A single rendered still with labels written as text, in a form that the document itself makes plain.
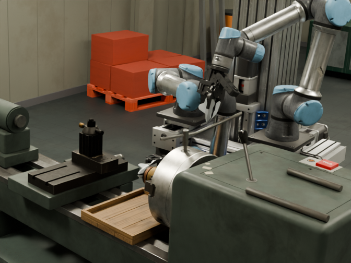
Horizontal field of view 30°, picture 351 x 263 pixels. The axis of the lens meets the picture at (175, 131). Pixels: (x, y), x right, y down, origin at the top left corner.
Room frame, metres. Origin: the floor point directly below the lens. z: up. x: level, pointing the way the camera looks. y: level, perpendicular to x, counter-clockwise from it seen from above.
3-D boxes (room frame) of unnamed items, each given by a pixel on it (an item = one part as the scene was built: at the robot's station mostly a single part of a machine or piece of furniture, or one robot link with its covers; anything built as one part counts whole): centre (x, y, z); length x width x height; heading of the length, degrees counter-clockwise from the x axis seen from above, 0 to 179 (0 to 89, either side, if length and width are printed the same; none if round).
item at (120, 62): (7.42, 0.36, 0.36); 1.30 x 0.98 x 0.72; 147
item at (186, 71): (3.01, -0.05, 1.33); 0.13 x 0.12 x 0.14; 111
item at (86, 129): (2.77, 0.38, 1.14); 0.08 x 0.08 x 0.03
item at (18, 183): (2.77, 0.44, 0.90); 0.53 x 0.30 x 0.06; 139
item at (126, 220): (2.45, 0.13, 0.89); 0.36 x 0.30 x 0.04; 139
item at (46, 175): (2.72, 0.42, 0.95); 0.43 x 0.18 x 0.04; 139
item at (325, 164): (2.16, -0.54, 1.26); 0.06 x 0.06 x 0.02; 49
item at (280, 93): (2.74, -0.47, 1.33); 0.13 x 0.12 x 0.14; 23
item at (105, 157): (2.75, 0.36, 1.00); 0.20 x 0.10 x 0.05; 49
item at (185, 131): (2.28, -0.04, 1.26); 0.02 x 0.02 x 0.12
